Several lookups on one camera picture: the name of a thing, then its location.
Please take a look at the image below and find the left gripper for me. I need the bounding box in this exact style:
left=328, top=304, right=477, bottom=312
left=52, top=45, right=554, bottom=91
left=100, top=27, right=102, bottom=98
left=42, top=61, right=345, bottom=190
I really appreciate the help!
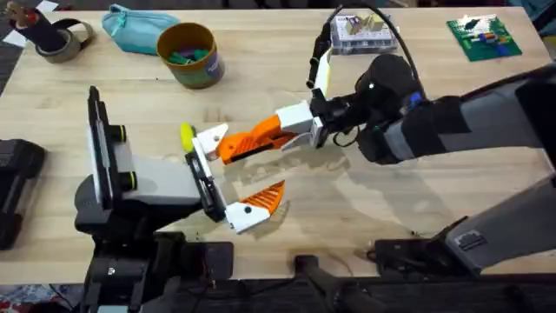
left=73, top=123, right=287, bottom=238

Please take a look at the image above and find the black holder with tools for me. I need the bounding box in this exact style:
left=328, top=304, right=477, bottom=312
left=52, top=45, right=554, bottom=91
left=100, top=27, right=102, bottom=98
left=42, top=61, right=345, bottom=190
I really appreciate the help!
left=4, top=1, right=67, bottom=54

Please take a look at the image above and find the clear box with parts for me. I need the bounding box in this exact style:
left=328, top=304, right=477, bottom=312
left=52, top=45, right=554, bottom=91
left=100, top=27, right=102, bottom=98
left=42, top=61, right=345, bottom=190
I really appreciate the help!
left=328, top=12, right=400, bottom=57

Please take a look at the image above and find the brown tub with toys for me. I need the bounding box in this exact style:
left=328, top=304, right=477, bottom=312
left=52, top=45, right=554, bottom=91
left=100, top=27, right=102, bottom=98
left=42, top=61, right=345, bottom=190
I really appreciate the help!
left=156, top=22, right=227, bottom=90

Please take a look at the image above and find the left wrist upright plate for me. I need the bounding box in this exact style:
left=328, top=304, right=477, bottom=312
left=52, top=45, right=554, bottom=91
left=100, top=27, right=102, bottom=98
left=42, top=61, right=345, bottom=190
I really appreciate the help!
left=86, top=85, right=115, bottom=215

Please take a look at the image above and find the teal zip bag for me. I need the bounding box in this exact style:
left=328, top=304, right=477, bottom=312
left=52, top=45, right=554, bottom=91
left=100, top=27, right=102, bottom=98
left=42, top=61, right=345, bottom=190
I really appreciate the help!
left=101, top=3, right=182, bottom=57

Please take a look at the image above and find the green board with blocks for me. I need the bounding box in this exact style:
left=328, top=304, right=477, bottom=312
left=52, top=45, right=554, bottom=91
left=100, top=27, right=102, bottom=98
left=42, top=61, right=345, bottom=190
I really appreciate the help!
left=446, top=14, right=524, bottom=63

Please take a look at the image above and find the tape roll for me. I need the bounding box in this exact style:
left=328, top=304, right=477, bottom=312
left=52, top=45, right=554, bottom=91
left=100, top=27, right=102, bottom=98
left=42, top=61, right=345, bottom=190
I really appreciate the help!
left=34, top=18, right=96, bottom=64

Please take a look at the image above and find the black device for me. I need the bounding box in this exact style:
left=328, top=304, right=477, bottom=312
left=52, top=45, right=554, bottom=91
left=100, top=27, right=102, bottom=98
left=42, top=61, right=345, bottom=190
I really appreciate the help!
left=0, top=138, right=47, bottom=252

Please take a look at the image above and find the white paper sheet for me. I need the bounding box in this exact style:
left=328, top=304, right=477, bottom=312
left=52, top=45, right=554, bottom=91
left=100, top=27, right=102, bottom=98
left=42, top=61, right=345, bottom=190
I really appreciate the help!
left=1, top=0, right=60, bottom=49

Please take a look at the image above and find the black cable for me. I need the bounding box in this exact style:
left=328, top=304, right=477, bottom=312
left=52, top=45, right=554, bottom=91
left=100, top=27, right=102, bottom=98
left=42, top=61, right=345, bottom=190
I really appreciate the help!
left=324, top=2, right=423, bottom=95

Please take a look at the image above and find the black rail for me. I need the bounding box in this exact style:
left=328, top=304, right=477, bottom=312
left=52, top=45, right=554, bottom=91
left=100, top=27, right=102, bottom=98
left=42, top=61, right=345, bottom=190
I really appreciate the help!
left=82, top=254, right=556, bottom=313

